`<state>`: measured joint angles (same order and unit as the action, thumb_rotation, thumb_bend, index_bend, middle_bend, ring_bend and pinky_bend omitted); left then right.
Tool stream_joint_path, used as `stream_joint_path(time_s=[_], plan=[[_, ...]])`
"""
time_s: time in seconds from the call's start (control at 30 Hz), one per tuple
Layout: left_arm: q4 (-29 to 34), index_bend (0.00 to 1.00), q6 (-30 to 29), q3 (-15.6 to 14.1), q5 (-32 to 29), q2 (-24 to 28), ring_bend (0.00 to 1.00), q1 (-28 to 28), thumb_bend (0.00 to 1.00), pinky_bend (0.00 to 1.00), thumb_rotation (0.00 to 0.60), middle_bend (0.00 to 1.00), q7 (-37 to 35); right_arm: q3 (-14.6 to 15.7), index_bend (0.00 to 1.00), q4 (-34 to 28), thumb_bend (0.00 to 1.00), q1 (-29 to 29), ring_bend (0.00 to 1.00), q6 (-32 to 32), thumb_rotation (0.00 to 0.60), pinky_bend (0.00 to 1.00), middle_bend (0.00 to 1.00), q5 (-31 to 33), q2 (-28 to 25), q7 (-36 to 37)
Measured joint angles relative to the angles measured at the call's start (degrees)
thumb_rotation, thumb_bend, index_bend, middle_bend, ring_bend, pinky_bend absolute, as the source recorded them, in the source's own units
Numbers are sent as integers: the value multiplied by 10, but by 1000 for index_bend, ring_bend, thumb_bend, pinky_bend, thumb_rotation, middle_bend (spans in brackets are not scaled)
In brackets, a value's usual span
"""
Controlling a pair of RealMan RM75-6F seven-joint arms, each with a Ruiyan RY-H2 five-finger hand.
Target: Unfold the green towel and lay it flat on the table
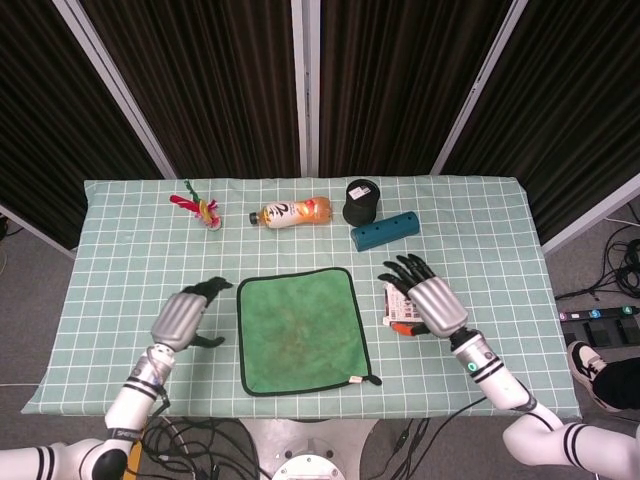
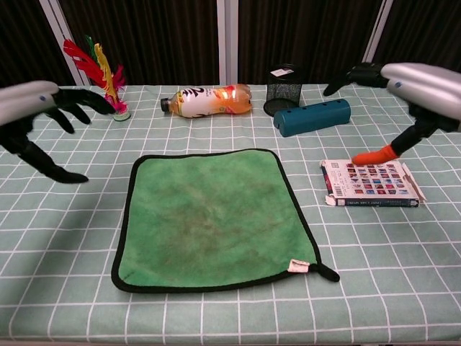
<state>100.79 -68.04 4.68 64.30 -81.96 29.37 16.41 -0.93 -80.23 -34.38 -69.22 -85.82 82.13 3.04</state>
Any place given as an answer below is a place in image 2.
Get green cloth black trim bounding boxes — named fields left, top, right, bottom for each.
left=110, top=148, right=341, bottom=293

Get grey partition frame post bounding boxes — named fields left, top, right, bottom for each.
left=362, top=0, right=394, bottom=65
left=38, top=0, right=89, bottom=87
left=215, top=0, right=239, bottom=86

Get right robot hand, orange thumb tip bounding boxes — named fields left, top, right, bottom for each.
left=323, top=63, right=461, bottom=166

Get green checked tablecloth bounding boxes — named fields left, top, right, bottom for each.
left=0, top=84, right=461, bottom=343

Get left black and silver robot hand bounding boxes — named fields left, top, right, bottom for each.
left=0, top=80, right=116, bottom=184

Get flat printed card box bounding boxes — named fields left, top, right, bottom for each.
left=319, top=159, right=426, bottom=208

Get orange drink plastic bottle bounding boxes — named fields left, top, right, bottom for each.
left=160, top=84, right=253, bottom=118

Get teal block with holes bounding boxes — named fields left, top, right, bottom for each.
left=272, top=98, right=352, bottom=138

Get colourful feather shuttlecock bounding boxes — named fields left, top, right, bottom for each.
left=63, top=35, right=131, bottom=122

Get dark pleated partition panel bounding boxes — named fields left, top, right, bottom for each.
left=372, top=0, right=461, bottom=73
left=0, top=0, right=79, bottom=89
left=237, top=0, right=382, bottom=86
left=59, top=0, right=220, bottom=87

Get black mesh pen holder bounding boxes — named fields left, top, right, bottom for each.
left=263, top=63, right=303, bottom=117

